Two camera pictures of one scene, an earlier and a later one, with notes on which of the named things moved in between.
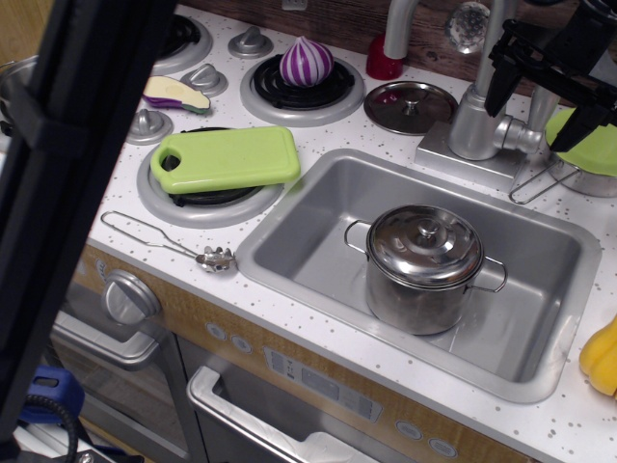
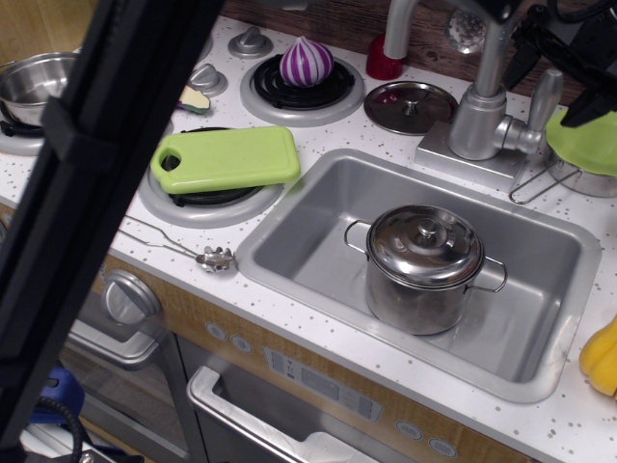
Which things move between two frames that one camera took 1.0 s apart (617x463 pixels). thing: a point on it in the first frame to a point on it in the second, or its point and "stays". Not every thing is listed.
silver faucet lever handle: (544, 103) stays
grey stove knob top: (251, 44) stays
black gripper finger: (504, 77) to (523, 56)
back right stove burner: (267, 96) stays
